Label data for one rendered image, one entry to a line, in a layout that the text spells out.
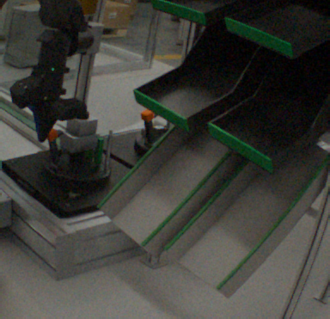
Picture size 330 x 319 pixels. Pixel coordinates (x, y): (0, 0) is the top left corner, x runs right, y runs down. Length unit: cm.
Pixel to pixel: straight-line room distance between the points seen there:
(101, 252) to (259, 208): 33
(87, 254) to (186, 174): 23
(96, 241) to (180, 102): 30
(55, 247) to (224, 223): 29
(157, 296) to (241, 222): 24
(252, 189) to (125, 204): 21
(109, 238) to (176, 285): 15
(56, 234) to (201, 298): 28
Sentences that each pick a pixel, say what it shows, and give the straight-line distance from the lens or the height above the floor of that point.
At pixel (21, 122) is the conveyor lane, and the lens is 159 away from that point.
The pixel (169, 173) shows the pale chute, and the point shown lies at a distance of 107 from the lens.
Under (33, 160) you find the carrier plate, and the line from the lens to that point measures 131.
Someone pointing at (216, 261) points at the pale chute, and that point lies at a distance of 96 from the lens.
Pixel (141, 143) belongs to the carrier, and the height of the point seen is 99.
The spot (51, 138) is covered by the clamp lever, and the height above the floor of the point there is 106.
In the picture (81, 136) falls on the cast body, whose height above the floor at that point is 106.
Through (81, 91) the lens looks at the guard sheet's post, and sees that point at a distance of 145.
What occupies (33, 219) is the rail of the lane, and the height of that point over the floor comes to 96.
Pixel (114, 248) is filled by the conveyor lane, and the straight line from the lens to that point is 118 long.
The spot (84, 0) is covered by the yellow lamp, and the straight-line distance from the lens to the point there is 137.
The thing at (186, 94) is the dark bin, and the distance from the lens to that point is 100.
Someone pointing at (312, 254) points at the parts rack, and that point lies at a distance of 98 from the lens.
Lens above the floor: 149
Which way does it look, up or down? 22 degrees down
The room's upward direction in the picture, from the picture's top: 10 degrees clockwise
